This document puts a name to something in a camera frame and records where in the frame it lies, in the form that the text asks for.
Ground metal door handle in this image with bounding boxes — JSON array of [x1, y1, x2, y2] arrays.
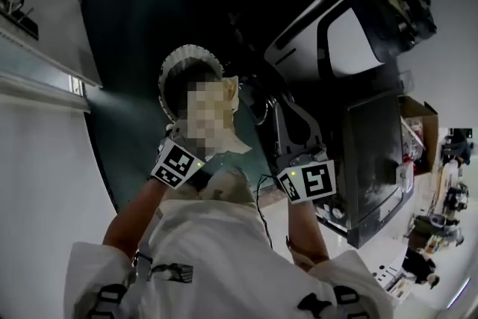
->
[[0, 0, 40, 40]]

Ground white appliance with black panel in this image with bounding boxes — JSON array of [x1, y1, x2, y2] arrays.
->
[[264, 0, 385, 81]]

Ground black framed appliance with window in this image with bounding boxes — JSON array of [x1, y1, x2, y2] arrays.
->
[[317, 179, 409, 250]]

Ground white plastic container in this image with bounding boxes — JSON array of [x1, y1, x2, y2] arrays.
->
[[395, 160, 415, 191]]

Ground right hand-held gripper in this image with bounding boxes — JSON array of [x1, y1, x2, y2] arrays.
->
[[273, 101, 337, 205]]

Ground person's white shirt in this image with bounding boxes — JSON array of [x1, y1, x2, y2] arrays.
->
[[65, 197, 395, 319]]

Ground white woven laundry basket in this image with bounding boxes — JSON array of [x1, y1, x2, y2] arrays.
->
[[158, 44, 225, 124]]

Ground person's right forearm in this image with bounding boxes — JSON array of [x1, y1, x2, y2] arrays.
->
[[285, 197, 332, 266]]

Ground beige garment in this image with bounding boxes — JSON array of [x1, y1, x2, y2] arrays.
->
[[179, 75, 253, 161]]

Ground black washing machine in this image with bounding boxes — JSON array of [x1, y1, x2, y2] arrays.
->
[[237, 78, 406, 199]]

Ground open cardboard box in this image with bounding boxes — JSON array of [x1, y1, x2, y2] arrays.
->
[[397, 95, 440, 175]]

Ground person's beige shorts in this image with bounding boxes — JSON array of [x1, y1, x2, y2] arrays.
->
[[197, 166, 258, 205]]

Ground person's left forearm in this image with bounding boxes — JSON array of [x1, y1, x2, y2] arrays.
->
[[102, 177, 169, 258]]

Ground white door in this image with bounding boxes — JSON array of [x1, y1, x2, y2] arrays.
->
[[0, 0, 104, 113]]

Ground thin black cable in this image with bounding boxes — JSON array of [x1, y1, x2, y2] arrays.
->
[[256, 173, 276, 250]]

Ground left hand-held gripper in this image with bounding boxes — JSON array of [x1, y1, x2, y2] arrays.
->
[[149, 125, 205, 191]]

